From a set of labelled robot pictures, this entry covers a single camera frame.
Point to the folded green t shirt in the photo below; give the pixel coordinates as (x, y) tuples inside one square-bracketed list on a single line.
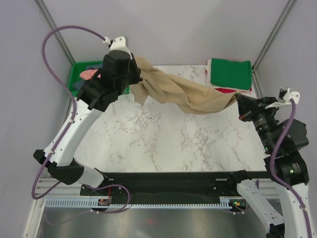
[(230, 73)]

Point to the beige t shirt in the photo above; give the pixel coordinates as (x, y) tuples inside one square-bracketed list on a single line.
[(189, 96)]

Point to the white slotted cable duct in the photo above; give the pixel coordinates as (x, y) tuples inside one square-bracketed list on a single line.
[(94, 202)]

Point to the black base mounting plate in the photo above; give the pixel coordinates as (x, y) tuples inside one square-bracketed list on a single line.
[(167, 187)]

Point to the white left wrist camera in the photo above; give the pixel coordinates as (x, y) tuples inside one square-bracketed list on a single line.
[(118, 44)]

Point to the right aluminium frame post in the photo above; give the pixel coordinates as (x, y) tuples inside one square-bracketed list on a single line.
[(274, 32)]

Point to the green plastic bin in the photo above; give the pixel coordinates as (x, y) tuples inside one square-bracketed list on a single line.
[(75, 69)]

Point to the blue grey t shirt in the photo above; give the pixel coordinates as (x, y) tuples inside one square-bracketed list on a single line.
[(78, 83)]

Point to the salmon pink t shirt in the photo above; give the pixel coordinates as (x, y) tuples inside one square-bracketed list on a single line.
[(87, 74)]

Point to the folded red t shirt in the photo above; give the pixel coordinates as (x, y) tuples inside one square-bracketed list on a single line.
[(225, 90)]

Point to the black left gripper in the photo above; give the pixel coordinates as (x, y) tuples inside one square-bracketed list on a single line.
[(138, 73)]

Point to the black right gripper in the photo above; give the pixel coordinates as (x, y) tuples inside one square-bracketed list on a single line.
[(248, 106)]

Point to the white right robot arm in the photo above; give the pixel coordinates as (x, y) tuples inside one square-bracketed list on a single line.
[(282, 137)]

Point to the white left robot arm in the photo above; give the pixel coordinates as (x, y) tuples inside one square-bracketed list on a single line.
[(58, 157)]

